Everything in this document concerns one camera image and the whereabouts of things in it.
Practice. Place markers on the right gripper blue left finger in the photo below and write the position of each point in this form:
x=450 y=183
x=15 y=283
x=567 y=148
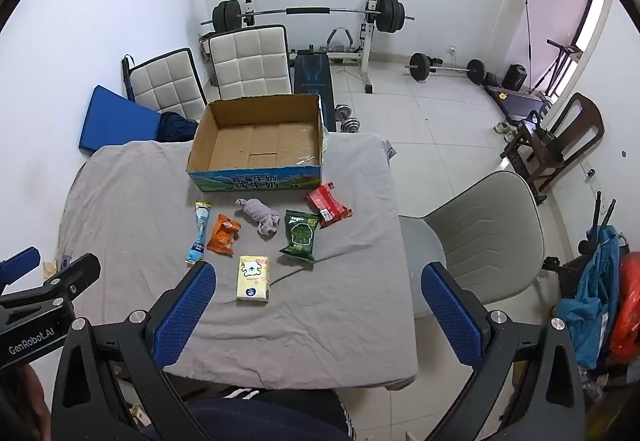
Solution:
x=169 y=324

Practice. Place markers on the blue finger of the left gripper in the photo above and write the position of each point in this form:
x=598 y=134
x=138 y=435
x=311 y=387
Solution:
x=63 y=288
x=17 y=266

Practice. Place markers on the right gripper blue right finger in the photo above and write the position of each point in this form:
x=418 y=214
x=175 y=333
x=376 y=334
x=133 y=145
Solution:
x=463 y=319

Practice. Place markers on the blue long snack pouch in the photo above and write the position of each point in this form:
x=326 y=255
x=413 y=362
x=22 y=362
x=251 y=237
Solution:
x=202 y=214

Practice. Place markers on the yellow tissue pack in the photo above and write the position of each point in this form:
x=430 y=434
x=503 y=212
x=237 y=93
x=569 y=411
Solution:
x=253 y=279

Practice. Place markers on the orange snack bag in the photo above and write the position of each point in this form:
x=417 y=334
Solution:
x=224 y=234

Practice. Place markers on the purple cloth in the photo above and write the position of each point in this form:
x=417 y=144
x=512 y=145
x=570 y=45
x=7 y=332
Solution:
x=266 y=218

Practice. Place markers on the green snack bag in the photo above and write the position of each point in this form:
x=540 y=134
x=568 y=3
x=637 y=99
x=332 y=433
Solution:
x=300 y=232

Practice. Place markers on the red snack bag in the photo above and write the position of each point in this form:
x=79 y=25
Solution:
x=329 y=209

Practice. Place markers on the grey shell office chair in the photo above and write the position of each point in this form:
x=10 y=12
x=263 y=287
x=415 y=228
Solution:
x=489 y=238

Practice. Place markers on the person dark trousers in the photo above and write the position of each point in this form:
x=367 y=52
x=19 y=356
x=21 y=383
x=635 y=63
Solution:
x=265 y=414

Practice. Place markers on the blue hanging garment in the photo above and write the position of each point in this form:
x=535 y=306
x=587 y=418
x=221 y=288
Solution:
x=589 y=316

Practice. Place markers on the grey tablecloth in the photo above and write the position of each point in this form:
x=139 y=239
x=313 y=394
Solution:
x=343 y=320

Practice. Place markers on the red orange bag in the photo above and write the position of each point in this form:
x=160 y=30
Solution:
x=624 y=343

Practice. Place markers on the blue foam mat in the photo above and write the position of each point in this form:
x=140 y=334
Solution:
x=112 y=120

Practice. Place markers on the dark blue cloth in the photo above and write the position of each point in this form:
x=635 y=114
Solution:
x=173 y=127

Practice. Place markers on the dark wooden chair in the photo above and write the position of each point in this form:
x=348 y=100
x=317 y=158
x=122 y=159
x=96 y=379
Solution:
x=539 y=154

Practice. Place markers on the open cardboard box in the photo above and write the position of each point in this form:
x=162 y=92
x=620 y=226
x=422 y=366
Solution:
x=258 y=144

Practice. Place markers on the white padded chair left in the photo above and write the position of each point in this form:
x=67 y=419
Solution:
x=167 y=83

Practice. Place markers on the white padded chair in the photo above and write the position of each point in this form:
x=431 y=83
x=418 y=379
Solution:
x=167 y=83
x=251 y=62

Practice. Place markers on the treadmill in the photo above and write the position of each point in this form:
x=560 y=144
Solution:
x=516 y=105

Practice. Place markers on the dumbbell pair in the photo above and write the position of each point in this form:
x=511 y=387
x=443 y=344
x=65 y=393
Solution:
x=348 y=122

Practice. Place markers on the black speaker box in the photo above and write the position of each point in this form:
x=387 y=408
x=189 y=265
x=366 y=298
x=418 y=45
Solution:
x=515 y=77

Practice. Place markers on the floor barbell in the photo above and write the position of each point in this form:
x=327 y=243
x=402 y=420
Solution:
x=421 y=66

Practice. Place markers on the white padded chair right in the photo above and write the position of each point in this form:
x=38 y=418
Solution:
x=251 y=62

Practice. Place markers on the black blue bench pad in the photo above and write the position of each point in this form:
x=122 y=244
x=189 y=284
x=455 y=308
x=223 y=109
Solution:
x=312 y=75

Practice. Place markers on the white weight bench rack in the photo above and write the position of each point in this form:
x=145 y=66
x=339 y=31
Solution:
x=367 y=36

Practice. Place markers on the barbell on rack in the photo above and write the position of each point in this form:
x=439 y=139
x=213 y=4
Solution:
x=388 y=16

